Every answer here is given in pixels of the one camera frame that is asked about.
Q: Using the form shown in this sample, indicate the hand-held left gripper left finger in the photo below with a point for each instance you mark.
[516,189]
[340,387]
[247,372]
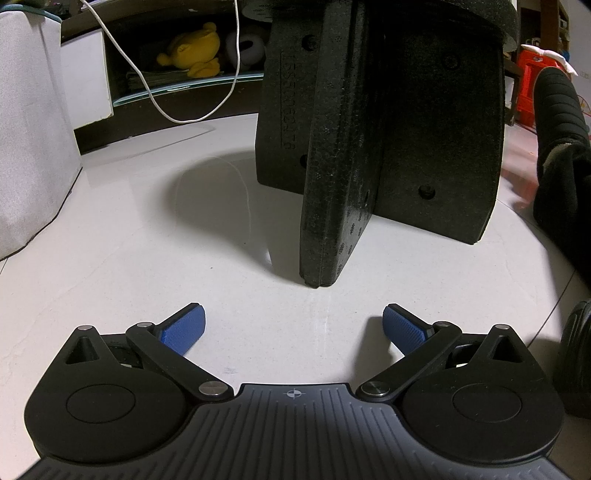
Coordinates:
[184,325]

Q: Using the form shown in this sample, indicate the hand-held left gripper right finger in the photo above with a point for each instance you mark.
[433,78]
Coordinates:
[406,328]

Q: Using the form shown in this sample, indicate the person's left leg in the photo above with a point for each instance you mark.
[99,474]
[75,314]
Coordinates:
[563,212]

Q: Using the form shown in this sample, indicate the black foam stool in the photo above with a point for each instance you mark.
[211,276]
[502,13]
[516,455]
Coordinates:
[397,129]

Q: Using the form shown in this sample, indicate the white cloth covered box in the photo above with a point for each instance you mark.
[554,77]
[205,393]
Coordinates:
[32,129]

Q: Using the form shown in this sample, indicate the red plastic stool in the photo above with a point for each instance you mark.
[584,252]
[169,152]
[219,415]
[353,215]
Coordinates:
[526,87]

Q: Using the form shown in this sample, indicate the low wooden cabinet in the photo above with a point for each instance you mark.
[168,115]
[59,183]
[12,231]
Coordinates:
[87,74]

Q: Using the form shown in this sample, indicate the yellow plush toy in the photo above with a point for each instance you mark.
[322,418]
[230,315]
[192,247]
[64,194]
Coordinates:
[194,50]

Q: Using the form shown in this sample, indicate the black and white plush toy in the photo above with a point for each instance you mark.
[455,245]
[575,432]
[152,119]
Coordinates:
[247,46]

